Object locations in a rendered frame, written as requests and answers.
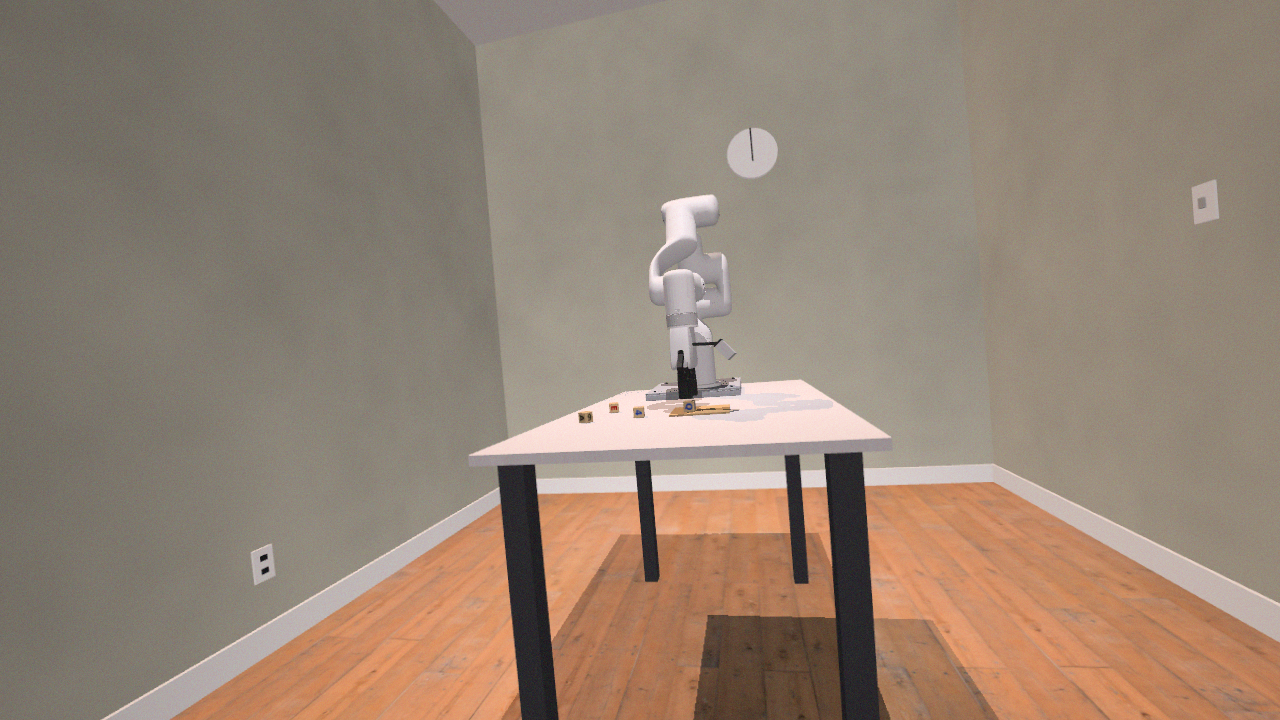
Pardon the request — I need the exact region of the tan square mat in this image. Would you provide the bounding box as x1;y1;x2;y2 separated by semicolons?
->
669;404;730;416

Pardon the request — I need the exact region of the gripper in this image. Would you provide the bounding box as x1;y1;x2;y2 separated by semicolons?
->
667;324;698;398

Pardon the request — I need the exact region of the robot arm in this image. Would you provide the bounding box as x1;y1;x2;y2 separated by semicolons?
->
649;195;736;389

